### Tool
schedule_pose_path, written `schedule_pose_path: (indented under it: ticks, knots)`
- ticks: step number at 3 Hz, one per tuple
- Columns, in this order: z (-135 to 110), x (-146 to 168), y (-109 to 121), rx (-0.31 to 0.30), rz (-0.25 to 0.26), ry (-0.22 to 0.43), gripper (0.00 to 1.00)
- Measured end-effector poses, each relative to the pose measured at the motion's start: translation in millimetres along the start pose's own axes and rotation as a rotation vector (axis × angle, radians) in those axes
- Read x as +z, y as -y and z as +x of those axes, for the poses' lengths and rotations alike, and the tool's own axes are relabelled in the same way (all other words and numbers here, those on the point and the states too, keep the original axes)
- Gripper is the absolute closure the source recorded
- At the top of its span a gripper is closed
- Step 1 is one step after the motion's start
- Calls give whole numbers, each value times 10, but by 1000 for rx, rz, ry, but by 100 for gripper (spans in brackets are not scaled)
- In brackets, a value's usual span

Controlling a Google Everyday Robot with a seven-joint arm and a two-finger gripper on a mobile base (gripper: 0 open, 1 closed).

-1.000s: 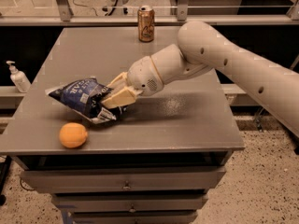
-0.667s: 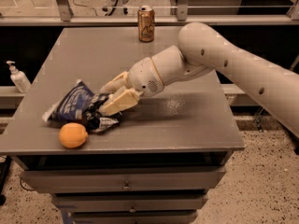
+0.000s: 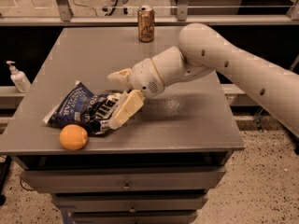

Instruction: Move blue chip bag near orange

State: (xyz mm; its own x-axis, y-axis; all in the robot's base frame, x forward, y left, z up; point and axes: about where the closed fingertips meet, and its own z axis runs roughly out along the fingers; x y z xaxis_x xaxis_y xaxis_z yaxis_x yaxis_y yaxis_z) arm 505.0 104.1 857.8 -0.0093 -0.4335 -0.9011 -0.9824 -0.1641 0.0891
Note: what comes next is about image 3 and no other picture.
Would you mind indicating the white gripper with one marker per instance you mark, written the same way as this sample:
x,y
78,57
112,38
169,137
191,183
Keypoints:
x,y
145,76

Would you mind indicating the blue chip bag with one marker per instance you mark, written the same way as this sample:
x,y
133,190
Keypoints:
x,y
85,109

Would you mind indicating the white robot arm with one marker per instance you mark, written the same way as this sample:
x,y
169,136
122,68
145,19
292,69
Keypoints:
x,y
200,51

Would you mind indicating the orange fruit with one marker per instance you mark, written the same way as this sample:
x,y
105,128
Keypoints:
x,y
73,137

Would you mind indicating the gold soda can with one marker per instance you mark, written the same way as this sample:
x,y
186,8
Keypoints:
x,y
145,19

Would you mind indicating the grey drawer cabinet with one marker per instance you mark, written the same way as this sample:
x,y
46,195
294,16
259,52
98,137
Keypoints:
x,y
190,124

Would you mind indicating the white pump bottle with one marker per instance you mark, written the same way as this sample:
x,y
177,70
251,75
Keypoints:
x,y
20,80

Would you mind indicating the middle grey drawer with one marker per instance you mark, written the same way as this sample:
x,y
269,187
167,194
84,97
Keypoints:
x,y
130,203

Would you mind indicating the grey drawer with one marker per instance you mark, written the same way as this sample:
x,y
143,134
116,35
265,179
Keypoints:
x,y
119,180
156,217
130,203

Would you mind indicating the top grey drawer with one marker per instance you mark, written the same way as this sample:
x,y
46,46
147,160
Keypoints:
x,y
119,180

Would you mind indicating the bottom grey drawer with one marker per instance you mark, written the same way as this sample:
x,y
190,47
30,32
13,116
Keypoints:
x,y
156,217

